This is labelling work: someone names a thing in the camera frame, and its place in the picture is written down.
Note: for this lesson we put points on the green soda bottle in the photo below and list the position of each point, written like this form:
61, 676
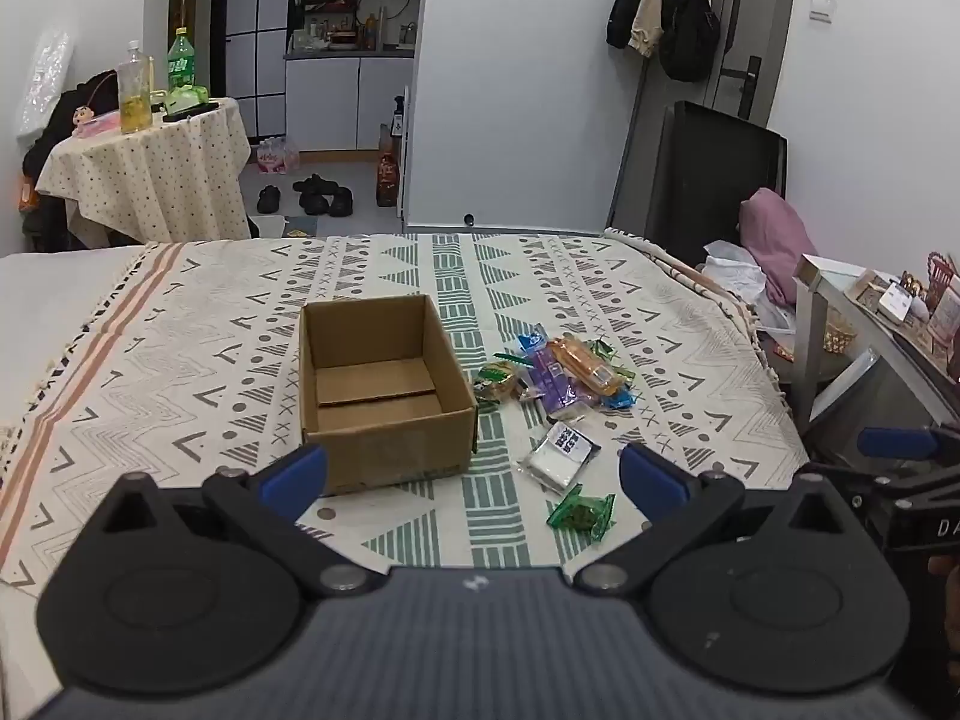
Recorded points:
181, 60

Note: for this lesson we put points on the green and yellow snack packet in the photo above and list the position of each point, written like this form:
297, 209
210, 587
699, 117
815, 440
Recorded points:
499, 379

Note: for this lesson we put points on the orange snack packet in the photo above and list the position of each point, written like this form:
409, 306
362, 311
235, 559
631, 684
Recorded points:
585, 364

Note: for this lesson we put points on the white plastic bag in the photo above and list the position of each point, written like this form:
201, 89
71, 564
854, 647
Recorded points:
739, 270

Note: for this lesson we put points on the brown cardboard box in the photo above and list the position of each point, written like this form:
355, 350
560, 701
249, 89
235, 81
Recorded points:
390, 457

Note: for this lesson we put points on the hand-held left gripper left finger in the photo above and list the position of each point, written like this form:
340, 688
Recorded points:
296, 476

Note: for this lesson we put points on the clear bottle of yellow oil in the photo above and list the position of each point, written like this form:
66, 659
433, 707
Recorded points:
135, 94

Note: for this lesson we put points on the white packet with black label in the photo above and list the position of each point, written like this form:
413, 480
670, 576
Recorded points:
559, 457

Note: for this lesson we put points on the dark spray bottle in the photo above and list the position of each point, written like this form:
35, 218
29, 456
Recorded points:
399, 124

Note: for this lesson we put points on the dark green cake packet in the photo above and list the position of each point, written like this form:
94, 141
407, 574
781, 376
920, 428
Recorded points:
581, 514

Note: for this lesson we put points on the black tray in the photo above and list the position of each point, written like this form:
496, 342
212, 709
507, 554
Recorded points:
191, 111

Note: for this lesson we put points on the hanging coats and bag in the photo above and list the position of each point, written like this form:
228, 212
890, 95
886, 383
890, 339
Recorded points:
688, 34

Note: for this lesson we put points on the large brown bottle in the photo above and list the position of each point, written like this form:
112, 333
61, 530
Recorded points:
385, 172

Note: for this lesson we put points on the black slipper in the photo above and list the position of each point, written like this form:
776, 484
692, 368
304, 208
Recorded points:
341, 202
315, 191
268, 199

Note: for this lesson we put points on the person's right hand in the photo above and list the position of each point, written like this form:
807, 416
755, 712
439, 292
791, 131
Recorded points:
945, 567

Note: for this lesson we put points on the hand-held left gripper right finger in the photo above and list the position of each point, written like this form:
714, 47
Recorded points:
651, 480

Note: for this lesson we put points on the pink water bottle pack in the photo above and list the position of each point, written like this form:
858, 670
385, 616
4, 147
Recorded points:
277, 156

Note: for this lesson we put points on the white kitchen cabinet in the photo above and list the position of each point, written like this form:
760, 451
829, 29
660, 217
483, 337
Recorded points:
337, 97

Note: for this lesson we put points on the purple snack packet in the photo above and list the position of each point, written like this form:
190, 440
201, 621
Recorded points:
559, 386

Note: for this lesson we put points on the white wall switch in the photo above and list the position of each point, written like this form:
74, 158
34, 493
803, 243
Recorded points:
822, 7

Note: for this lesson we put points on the dark clothes pile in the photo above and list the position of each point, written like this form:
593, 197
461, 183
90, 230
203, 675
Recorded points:
52, 127

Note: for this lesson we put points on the silver plastic bag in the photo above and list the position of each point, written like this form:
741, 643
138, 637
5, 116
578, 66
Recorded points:
45, 79

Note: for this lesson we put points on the black chair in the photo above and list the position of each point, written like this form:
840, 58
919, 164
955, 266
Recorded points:
712, 180

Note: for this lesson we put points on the round table with dotted tablecloth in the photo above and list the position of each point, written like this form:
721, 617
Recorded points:
150, 172

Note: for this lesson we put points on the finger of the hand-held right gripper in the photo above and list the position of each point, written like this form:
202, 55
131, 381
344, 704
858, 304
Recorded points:
900, 481
892, 441

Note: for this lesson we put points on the white bedsheet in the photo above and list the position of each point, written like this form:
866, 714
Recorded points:
45, 300

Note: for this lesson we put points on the blue snack packet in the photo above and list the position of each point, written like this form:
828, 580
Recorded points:
531, 341

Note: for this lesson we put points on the wicker basket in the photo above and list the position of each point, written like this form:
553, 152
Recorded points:
838, 334

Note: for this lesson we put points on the pink cloth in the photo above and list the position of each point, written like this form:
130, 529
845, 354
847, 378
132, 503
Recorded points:
776, 240

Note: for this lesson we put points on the pink toy figure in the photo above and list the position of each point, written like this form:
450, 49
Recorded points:
94, 124

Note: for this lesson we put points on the grey side table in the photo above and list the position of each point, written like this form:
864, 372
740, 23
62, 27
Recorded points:
847, 397

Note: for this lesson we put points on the green tissue pack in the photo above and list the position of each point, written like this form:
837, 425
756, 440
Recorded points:
189, 96

